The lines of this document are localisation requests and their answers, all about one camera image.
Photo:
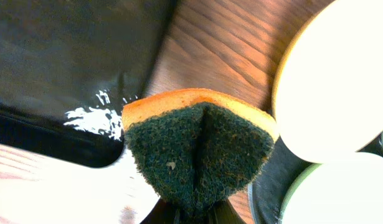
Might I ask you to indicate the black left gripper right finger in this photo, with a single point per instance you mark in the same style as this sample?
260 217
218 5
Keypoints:
222 212

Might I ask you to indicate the yellow plate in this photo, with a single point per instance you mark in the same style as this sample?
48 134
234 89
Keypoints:
328 91

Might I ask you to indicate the round black tray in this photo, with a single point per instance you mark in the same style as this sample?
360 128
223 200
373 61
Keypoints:
268 191

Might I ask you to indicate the rectangular black tray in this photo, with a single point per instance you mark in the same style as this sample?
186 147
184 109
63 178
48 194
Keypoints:
67 68

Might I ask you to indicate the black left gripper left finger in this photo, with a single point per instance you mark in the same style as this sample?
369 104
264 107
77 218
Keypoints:
163 213

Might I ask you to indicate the orange green scrub sponge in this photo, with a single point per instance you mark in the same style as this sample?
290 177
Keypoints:
196 146

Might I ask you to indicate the mint green plate front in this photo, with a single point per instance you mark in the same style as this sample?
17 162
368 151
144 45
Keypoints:
347 190

